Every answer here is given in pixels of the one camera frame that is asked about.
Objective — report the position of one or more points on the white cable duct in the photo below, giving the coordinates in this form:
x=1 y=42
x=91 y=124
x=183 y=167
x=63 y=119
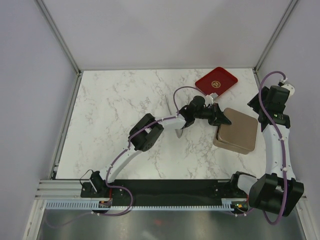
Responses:
x=224 y=204

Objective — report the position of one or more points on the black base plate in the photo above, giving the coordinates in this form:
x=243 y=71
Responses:
x=168 y=200

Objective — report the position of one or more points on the beige box lid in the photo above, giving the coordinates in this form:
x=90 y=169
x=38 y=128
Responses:
x=242 y=132

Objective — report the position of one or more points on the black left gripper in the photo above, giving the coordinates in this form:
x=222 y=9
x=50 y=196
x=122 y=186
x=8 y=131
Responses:
x=216 y=117

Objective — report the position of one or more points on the beige chocolate box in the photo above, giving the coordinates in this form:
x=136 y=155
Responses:
x=228 y=146

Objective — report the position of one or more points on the aluminium frame right post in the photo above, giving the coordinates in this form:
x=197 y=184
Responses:
x=276 y=33

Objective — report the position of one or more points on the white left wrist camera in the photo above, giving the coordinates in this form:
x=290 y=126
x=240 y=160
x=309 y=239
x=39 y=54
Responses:
x=211 y=98

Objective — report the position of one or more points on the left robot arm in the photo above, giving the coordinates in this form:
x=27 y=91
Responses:
x=143 y=136

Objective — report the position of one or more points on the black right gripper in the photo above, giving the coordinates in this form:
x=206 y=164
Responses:
x=255 y=104

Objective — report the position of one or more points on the red square tray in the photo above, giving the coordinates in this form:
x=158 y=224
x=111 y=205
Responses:
x=216 y=82

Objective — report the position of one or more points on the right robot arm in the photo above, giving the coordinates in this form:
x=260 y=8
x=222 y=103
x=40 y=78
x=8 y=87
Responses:
x=277 y=191

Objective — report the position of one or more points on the aluminium frame post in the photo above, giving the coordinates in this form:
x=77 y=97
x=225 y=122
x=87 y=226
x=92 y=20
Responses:
x=276 y=33
x=57 y=34

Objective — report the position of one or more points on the steel tongs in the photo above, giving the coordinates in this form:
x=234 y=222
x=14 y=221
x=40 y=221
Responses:
x=179 y=132

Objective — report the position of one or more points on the aluminium frame left post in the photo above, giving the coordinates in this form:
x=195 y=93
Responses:
x=57 y=34

